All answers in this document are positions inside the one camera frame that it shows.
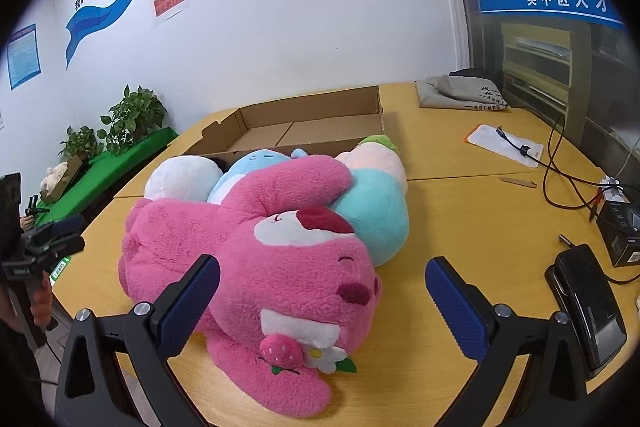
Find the white pouch orange edge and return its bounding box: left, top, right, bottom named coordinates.
left=465, top=123, right=545, bottom=168

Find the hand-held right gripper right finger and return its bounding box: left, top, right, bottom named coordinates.
left=424, top=256, right=608, bottom=427

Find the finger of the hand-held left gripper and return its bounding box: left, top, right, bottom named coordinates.
left=20, top=214, right=87, bottom=258

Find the beige plush toy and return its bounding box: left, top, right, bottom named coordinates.
left=40, top=163, right=71, bottom=194

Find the brown cardboard box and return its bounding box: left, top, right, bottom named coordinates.
left=182, top=85, right=386, bottom=158

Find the teal plush toy green hat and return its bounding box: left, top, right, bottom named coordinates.
left=330, top=134, right=411, bottom=268

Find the light blue plush toy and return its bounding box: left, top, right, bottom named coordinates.
left=207, top=148, right=311, bottom=205

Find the black cable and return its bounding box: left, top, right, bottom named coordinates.
left=495, top=109, right=608, bottom=210

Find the blue sign banner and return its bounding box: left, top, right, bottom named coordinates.
left=477, top=0, right=628, bottom=32

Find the large potted green plant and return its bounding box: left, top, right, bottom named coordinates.
left=100, top=85, right=168, bottom=155

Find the green covered bench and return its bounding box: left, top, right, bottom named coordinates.
left=37, top=127, right=180, bottom=215

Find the black stapler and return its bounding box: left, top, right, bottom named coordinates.
left=545, top=234, right=628, bottom=380

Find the small potted green plant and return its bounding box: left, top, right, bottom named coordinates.
left=59, top=125, right=103, bottom=160

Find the grey cloth bag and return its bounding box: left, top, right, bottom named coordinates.
left=416, top=76, right=512, bottom=112

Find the person's left hand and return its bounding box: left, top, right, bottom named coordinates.
left=29, top=274, right=54, bottom=333

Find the blue framed wall poster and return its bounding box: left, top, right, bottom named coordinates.
left=7, top=23, right=42, bottom=90

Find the black cardboard box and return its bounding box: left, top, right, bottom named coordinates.
left=595, top=199, right=640, bottom=268

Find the pink plush bear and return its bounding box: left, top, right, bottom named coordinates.
left=118, top=153, right=383, bottom=419

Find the small cardboard box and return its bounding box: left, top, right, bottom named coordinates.
left=50, top=155, right=86, bottom=200

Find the red wall notice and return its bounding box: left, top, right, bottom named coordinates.
left=150, top=0, right=192, bottom=26

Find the white power strip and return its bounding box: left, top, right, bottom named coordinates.
left=597, top=176, right=626, bottom=202

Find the white plush toy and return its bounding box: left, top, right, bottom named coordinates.
left=144, top=155, right=226, bottom=202

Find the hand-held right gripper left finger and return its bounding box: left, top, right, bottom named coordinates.
left=52, top=253, right=222, bottom=427

